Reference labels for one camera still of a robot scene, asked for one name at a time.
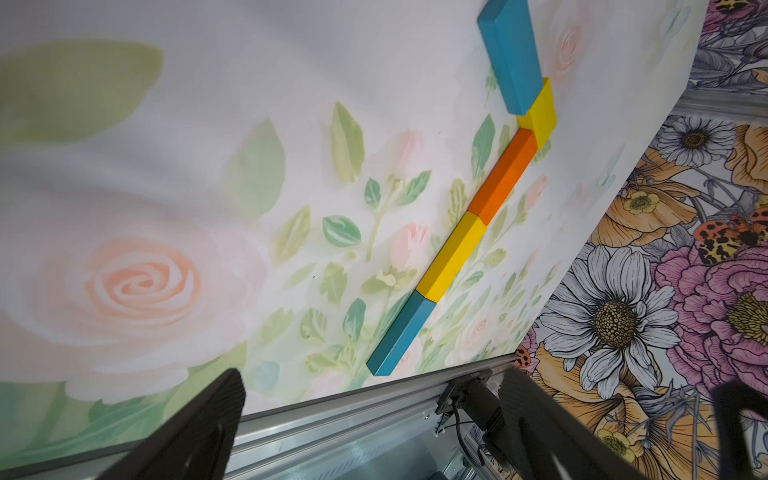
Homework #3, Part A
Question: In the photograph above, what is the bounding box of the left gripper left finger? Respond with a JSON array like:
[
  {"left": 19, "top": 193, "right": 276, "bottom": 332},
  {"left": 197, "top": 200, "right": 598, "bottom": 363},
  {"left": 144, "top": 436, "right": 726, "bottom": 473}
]
[{"left": 100, "top": 368, "right": 246, "bottom": 480}]

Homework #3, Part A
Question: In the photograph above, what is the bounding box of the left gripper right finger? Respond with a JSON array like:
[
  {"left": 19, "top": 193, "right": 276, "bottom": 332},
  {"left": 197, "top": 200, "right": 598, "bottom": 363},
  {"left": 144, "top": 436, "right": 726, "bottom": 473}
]
[{"left": 498, "top": 367, "right": 642, "bottom": 479}]

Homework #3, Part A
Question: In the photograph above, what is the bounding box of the teal block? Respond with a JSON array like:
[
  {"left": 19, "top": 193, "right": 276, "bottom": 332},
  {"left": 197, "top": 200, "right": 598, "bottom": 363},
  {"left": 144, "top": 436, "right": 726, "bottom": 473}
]
[
  {"left": 366, "top": 290, "right": 436, "bottom": 377},
  {"left": 477, "top": 0, "right": 543, "bottom": 116}
]

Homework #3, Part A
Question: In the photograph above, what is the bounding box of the long yellow block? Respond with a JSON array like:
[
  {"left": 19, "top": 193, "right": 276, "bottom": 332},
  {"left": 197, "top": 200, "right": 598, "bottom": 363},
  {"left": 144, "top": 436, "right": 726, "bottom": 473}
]
[{"left": 416, "top": 211, "right": 487, "bottom": 303}]

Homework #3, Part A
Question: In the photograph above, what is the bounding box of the orange block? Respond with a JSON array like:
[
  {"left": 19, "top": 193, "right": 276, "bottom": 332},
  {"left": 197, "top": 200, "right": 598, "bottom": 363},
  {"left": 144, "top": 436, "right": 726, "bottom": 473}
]
[{"left": 468, "top": 129, "right": 538, "bottom": 226}]

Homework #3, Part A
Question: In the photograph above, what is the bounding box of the small yellow block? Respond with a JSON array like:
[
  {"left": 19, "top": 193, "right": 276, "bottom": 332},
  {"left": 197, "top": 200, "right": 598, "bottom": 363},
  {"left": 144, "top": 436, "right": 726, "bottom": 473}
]
[{"left": 518, "top": 77, "right": 557, "bottom": 148}]

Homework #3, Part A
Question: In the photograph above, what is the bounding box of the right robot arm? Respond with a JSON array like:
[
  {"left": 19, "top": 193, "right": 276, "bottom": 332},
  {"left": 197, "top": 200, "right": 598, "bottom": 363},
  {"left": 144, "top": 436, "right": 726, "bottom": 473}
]
[{"left": 463, "top": 371, "right": 537, "bottom": 479}]

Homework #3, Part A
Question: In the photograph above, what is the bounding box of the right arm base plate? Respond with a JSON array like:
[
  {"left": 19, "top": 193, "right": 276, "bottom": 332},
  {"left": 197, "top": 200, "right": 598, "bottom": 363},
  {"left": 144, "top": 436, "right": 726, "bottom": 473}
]
[{"left": 435, "top": 369, "right": 499, "bottom": 434}]

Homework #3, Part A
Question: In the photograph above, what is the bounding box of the aluminium front rail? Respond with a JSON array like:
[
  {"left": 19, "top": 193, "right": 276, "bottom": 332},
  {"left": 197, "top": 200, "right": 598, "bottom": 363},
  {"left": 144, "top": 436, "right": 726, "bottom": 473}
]
[{"left": 1, "top": 354, "right": 518, "bottom": 479}]

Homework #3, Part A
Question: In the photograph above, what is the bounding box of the right aluminium corner post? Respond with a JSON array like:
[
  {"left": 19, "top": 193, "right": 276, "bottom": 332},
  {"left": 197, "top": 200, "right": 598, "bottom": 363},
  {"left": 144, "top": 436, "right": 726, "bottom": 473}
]
[{"left": 671, "top": 89, "right": 767, "bottom": 127}]

